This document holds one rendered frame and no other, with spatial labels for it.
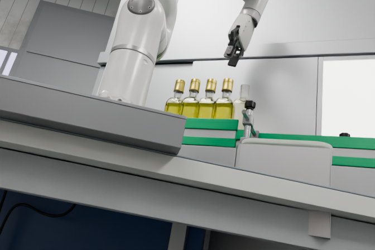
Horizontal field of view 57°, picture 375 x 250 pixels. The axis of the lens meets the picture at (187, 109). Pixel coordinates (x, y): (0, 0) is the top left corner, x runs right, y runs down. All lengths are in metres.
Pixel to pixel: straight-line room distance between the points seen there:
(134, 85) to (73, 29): 3.43
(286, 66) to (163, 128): 0.84
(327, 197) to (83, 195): 0.39
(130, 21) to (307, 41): 0.79
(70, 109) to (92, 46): 3.41
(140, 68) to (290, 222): 0.39
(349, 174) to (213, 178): 0.48
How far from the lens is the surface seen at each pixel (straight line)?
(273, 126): 1.20
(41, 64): 3.91
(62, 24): 4.13
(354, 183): 0.96
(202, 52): 1.43
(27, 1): 4.44
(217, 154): 0.91
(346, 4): 1.49
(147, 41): 0.72
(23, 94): 0.57
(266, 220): 0.63
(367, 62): 1.31
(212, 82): 1.17
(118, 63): 0.69
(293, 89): 1.26
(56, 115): 0.54
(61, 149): 0.57
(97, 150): 0.56
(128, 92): 0.65
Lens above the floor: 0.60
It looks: 23 degrees up
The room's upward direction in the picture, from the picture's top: 11 degrees clockwise
